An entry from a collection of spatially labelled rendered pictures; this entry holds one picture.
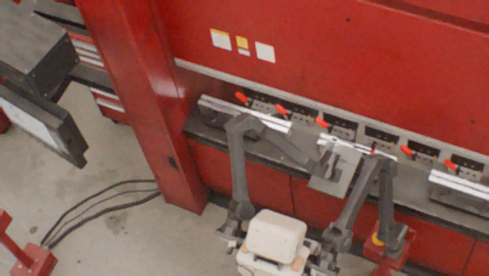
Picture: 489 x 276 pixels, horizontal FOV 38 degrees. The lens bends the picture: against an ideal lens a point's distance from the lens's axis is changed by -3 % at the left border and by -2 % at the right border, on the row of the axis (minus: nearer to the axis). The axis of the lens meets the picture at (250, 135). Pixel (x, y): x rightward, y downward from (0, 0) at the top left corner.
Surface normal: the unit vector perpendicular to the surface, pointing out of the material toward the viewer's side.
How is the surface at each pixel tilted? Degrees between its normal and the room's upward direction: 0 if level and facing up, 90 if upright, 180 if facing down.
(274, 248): 48
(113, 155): 0
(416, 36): 90
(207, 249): 0
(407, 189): 0
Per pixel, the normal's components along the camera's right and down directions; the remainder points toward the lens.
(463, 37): -0.41, 0.80
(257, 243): -0.36, 0.25
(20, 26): -0.11, -0.52
